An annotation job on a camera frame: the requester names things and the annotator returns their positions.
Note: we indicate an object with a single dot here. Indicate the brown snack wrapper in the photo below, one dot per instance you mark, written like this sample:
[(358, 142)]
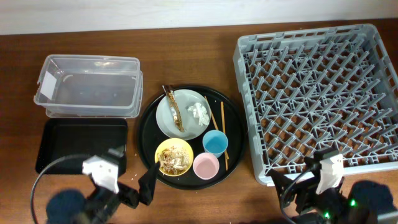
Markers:
[(169, 93)]

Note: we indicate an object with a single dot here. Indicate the crumpled white napkin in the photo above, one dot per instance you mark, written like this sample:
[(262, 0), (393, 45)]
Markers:
[(199, 112)]

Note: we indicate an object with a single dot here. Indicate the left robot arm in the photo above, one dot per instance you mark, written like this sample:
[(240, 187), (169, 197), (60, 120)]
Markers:
[(71, 206)]

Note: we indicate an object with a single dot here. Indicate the grey dishwasher rack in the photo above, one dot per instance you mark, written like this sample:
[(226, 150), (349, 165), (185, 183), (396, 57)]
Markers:
[(307, 90)]

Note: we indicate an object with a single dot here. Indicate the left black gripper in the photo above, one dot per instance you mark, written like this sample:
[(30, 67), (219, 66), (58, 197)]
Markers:
[(146, 185)]

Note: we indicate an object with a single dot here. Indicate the pink cup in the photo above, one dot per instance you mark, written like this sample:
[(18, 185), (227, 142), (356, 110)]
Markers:
[(206, 166)]

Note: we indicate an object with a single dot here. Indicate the wooden chopstick left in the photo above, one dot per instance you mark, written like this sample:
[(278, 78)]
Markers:
[(212, 117)]

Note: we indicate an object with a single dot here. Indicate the food scraps and rice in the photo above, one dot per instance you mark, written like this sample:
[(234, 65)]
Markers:
[(174, 160)]

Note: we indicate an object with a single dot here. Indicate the black rectangular tray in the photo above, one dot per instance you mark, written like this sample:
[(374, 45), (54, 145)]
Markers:
[(88, 136)]

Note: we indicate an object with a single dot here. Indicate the clear plastic bin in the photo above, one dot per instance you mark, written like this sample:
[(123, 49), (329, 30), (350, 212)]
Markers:
[(90, 85)]

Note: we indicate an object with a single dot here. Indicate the light blue cup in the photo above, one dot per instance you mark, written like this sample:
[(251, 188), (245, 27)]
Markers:
[(215, 142)]

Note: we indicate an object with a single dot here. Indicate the yellow bowl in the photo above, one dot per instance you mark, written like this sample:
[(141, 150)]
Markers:
[(175, 142)]

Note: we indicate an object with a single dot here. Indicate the grey round plate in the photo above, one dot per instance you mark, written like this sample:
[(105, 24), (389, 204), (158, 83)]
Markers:
[(185, 98)]

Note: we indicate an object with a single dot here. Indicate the wooden chopstick right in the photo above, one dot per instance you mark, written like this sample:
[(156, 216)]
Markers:
[(226, 156)]

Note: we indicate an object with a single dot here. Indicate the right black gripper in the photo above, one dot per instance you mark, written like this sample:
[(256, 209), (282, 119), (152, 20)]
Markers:
[(305, 191)]

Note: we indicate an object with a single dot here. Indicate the wooden chopstick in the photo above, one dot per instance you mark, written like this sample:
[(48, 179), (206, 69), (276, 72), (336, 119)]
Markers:
[(212, 117), (226, 156)]

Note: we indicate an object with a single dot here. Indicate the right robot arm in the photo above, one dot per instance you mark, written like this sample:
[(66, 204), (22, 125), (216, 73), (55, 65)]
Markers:
[(367, 201)]

